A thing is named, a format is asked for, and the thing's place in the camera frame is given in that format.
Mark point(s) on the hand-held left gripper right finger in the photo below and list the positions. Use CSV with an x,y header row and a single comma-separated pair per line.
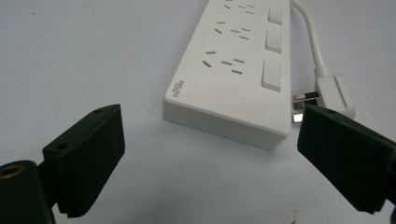
x,y
345,155

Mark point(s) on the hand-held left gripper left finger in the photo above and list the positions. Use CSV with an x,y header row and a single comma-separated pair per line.
x,y
90,155

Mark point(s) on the white plug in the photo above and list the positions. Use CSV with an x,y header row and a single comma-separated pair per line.
x,y
333,93

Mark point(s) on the white power strip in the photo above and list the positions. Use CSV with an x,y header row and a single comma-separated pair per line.
x,y
236,71

